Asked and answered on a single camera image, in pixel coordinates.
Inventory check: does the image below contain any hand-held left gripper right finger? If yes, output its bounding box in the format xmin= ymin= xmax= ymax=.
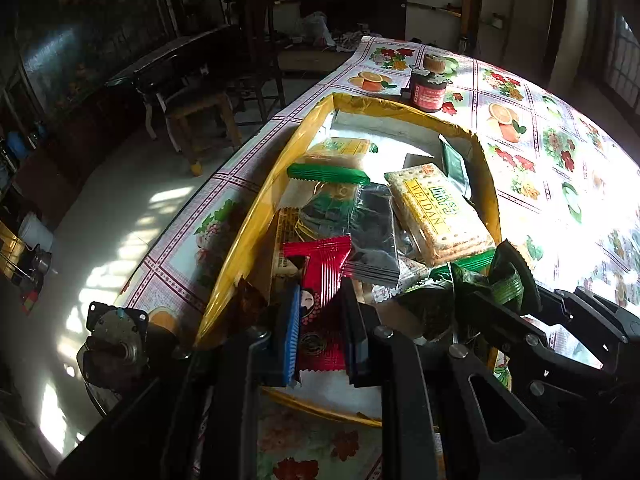
xmin=339 ymin=277 xmax=583 ymax=480

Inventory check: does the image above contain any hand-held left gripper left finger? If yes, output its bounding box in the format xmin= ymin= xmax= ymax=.
xmin=55 ymin=282 xmax=303 ymax=480

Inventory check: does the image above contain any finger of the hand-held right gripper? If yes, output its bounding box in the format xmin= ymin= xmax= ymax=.
xmin=450 ymin=287 xmax=606 ymax=401
xmin=520 ymin=282 xmax=633 ymax=346

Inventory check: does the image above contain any green striped snack packet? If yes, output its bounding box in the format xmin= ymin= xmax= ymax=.
xmin=450 ymin=240 xmax=543 ymax=321

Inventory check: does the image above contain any red striped snack packet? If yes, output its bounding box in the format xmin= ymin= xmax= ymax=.
xmin=281 ymin=235 xmax=353 ymax=376

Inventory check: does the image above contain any brown cake packet with label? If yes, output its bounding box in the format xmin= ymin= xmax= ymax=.
xmin=270 ymin=207 xmax=303 ymax=306

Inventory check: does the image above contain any black silver snack packet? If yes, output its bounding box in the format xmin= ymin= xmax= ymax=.
xmin=345 ymin=182 xmax=402 ymax=288

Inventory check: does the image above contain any cracker packet with green ends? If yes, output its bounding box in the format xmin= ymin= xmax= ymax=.
xmin=384 ymin=164 xmax=497 ymax=270
xmin=286 ymin=137 xmax=373 ymax=185

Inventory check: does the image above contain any dark green snack packet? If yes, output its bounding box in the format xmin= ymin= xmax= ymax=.
xmin=439 ymin=135 xmax=473 ymax=201

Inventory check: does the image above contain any white box with yellow tape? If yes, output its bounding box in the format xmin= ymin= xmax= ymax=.
xmin=194 ymin=92 xmax=503 ymax=428

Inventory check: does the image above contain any black metal motor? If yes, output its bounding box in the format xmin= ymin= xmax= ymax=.
xmin=75 ymin=301 xmax=151 ymax=396

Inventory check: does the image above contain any dark jar with cork lid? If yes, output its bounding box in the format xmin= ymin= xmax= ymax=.
xmin=409 ymin=54 xmax=453 ymax=113

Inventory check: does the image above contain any wooden stool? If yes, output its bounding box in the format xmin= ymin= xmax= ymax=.
xmin=162 ymin=91 xmax=243 ymax=176

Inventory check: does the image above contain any metal pot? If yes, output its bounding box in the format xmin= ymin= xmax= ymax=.
xmin=27 ymin=247 xmax=53 ymax=276

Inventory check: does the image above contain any white bucket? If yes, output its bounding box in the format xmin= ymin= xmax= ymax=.
xmin=17 ymin=212 xmax=55 ymax=253

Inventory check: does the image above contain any dark wooden chair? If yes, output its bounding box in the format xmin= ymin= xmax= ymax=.
xmin=222 ymin=0 xmax=286 ymax=121

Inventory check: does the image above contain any dark long wooden table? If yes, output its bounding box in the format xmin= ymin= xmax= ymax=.
xmin=107 ymin=25 xmax=251 ymax=106

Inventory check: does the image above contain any white plastic bag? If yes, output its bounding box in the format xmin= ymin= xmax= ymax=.
xmin=297 ymin=10 xmax=336 ymax=48

